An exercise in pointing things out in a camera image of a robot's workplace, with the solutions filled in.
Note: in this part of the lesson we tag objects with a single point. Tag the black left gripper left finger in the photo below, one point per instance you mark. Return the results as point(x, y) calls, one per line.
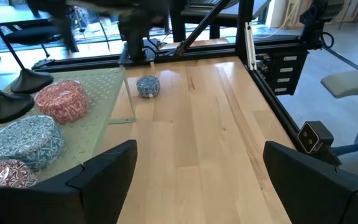
point(57, 202)

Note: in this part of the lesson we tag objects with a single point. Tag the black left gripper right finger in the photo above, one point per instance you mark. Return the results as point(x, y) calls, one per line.
point(322, 196)

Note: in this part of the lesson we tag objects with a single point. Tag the dark red patterned cushion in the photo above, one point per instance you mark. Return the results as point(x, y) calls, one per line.
point(8, 175)

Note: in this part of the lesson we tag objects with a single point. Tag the blue speckled ball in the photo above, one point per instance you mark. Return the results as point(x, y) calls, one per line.
point(26, 143)

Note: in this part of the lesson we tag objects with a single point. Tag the pink speckled ball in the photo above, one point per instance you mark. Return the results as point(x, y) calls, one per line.
point(62, 101)

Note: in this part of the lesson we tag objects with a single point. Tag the black candlestick holder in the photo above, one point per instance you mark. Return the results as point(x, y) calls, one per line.
point(6, 109)
point(31, 82)

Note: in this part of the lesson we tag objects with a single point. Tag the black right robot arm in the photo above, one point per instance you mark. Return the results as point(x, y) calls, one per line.
point(135, 37)

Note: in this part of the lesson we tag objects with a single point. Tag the grey office chair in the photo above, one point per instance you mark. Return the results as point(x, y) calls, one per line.
point(350, 82)

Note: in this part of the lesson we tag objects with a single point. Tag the green perforated metal shelf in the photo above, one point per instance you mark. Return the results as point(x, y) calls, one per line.
point(104, 90)

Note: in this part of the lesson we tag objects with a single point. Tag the black control box white labels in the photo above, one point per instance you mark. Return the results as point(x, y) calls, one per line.
point(281, 73)

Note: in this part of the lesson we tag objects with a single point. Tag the black office chair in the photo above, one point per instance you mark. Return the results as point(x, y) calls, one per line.
point(33, 34)

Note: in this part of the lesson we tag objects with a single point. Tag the light desk top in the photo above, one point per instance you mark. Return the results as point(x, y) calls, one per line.
point(20, 15)

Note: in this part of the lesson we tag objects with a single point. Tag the small black depth camera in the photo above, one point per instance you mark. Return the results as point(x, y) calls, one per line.
point(315, 137)

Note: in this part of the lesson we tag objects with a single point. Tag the black clamp mount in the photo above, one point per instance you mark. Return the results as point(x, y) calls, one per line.
point(314, 18)

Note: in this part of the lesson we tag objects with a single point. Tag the black aluminium table frame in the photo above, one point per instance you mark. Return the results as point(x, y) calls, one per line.
point(244, 18)

